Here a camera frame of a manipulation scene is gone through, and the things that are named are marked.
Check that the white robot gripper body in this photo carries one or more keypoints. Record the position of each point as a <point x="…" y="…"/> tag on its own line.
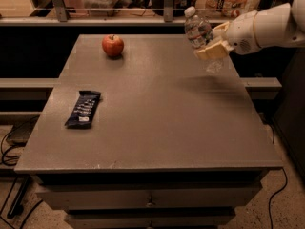
<point x="242" y="33"/>

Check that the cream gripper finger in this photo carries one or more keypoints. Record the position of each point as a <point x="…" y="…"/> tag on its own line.
<point x="221" y="30"/>
<point x="216" y="50"/>

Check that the clear plastic water bottle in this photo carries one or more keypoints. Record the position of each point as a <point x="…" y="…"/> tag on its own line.
<point x="200" y="33"/>

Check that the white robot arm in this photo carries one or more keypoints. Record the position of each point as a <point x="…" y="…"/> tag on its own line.
<point x="280" y="26"/>

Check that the red apple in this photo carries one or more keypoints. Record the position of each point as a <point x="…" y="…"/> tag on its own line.
<point x="112" y="45"/>

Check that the grey drawer cabinet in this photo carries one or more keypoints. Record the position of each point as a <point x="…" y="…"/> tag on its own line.
<point x="170" y="146"/>

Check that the dark blue snack bar wrapper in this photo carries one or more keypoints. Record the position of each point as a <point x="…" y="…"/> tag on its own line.
<point x="84" y="110"/>

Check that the grey metal railing shelf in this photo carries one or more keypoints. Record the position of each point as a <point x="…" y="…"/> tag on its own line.
<point x="148" y="11"/>

